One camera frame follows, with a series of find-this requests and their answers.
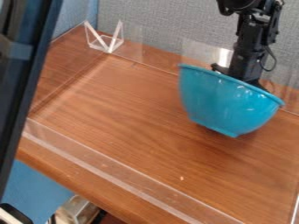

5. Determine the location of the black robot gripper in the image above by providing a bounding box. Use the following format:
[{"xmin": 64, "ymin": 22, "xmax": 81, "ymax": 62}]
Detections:
[{"xmin": 211, "ymin": 44, "xmax": 273, "ymax": 88}]

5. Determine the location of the blue plastic bowl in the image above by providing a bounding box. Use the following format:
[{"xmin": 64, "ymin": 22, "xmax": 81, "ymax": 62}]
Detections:
[{"xmin": 178, "ymin": 64, "xmax": 285, "ymax": 137}]

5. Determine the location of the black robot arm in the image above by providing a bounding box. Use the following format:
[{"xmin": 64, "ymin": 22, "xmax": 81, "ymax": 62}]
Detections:
[{"xmin": 211, "ymin": 0, "xmax": 284, "ymax": 89}]

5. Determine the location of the clear acrylic back barrier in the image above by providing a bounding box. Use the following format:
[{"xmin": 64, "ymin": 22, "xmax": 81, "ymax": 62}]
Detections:
[{"xmin": 112, "ymin": 22, "xmax": 299, "ymax": 115}]

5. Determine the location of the clear acrylic barrier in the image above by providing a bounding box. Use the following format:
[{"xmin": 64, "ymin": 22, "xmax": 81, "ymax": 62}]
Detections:
[
  {"xmin": 22, "ymin": 119, "xmax": 243, "ymax": 224},
  {"xmin": 112, "ymin": 22, "xmax": 299, "ymax": 115}
]

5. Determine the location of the clear acrylic front barrier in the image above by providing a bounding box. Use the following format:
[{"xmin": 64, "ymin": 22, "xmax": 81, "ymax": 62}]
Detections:
[{"xmin": 22, "ymin": 119, "xmax": 243, "ymax": 224}]

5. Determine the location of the metal object under table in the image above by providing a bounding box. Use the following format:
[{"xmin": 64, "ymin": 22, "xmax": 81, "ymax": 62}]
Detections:
[{"xmin": 46, "ymin": 195, "xmax": 98, "ymax": 224}]

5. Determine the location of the black white object bottom left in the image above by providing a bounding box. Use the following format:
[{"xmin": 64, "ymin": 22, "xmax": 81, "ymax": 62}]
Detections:
[{"xmin": 0, "ymin": 203, "xmax": 33, "ymax": 224}]

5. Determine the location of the clear acrylic corner bracket back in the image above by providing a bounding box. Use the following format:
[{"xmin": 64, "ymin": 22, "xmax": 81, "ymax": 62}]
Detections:
[{"xmin": 82, "ymin": 20, "xmax": 124, "ymax": 53}]

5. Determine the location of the dark blue foreground post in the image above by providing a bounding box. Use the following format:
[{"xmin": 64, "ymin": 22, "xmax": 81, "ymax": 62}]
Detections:
[{"xmin": 0, "ymin": 0, "xmax": 62, "ymax": 200}]

